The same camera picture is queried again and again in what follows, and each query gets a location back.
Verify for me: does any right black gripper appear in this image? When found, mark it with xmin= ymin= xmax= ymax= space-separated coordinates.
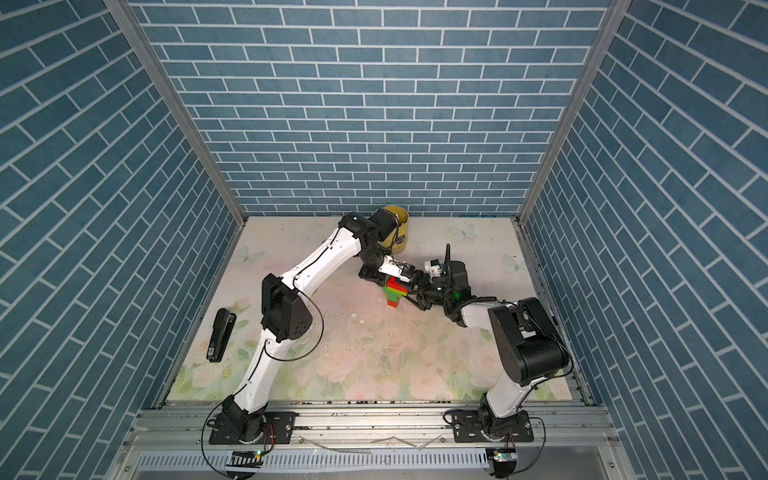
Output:
xmin=401 ymin=272 xmax=454 ymax=312

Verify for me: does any red long lego brick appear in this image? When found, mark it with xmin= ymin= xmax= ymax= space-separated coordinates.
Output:
xmin=391 ymin=277 xmax=407 ymax=294

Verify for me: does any lime lego brick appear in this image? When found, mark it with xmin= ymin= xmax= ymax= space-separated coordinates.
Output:
xmin=384 ymin=286 xmax=406 ymax=302

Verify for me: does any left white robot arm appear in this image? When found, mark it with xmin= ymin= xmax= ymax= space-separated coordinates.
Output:
xmin=206 ymin=208 xmax=416 ymax=444

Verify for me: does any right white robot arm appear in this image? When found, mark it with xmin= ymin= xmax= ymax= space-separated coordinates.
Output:
xmin=406 ymin=260 xmax=573 ymax=440

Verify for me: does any yellow cup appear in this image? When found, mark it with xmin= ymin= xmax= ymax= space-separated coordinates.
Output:
xmin=382 ymin=205 xmax=409 ymax=255

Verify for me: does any floral table mat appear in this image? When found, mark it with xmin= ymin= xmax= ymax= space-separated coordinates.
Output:
xmin=168 ymin=217 xmax=534 ymax=402

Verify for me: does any black remote-like device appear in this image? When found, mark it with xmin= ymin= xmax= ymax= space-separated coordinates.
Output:
xmin=206 ymin=308 xmax=237 ymax=363

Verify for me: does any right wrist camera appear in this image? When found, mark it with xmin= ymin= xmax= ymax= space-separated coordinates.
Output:
xmin=424 ymin=259 xmax=443 ymax=278

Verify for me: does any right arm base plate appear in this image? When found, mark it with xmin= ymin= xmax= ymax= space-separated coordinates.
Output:
xmin=442 ymin=407 xmax=534 ymax=443

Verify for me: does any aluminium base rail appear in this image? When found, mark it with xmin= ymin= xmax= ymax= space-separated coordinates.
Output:
xmin=108 ymin=402 xmax=632 ymax=479

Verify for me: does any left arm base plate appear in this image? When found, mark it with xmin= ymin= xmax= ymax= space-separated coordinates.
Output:
xmin=206 ymin=411 xmax=297 ymax=447

